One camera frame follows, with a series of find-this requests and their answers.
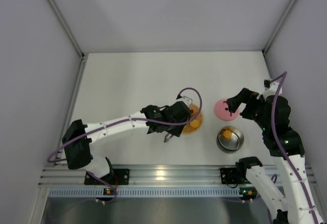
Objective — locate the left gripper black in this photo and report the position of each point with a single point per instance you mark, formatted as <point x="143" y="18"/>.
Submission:
<point x="182" y="110"/>

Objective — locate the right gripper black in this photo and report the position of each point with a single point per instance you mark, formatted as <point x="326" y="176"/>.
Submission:
<point x="241" y="97"/>

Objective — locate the pink round lid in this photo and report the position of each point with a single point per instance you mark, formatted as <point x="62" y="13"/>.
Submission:
<point x="221" y="110"/>

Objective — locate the flower shaped yellow cookie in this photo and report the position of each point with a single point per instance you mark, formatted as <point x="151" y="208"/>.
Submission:
<point x="226" y="134"/>

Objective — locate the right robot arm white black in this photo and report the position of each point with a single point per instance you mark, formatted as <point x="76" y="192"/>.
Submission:
<point x="294" y="204"/>

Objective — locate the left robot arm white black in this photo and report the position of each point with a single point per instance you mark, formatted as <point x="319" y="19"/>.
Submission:
<point x="81" y="140"/>

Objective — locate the steel lunch box bowl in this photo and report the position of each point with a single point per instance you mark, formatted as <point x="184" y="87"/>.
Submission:
<point x="232" y="145"/>

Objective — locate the woven bamboo tray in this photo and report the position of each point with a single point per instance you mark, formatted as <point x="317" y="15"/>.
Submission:
<point x="187" y="129"/>

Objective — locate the yellow round cracker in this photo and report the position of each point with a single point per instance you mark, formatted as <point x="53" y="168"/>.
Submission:
<point x="195" y="124"/>

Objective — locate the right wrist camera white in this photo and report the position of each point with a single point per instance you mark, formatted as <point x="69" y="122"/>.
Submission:
<point x="270" y="88"/>

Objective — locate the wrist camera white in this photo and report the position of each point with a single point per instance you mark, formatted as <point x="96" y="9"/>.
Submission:
<point x="187" y="100"/>
<point x="270" y="88"/>

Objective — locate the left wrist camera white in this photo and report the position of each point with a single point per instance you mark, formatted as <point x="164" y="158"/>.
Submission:
<point x="187" y="100"/>

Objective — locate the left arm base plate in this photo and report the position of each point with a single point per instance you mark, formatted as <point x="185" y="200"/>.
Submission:
<point x="117" y="177"/>

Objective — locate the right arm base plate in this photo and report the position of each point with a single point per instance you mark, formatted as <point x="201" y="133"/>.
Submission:
<point x="231" y="176"/>

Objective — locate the aluminium rail frame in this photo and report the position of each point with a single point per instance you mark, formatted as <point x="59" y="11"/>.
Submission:
<point x="142" y="176"/>

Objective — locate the slotted cable duct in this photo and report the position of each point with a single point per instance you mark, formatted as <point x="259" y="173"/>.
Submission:
<point x="130" y="192"/>

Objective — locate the right frame post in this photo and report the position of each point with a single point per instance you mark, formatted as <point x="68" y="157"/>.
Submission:
<point x="279" y="25"/>

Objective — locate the frame post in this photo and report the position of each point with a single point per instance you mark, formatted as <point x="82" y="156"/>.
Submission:
<point x="63" y="23"/>
<point x="279" y="25"/>

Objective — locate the left frame post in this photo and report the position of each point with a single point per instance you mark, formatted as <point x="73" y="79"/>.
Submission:
<point x="63" y="23"/>

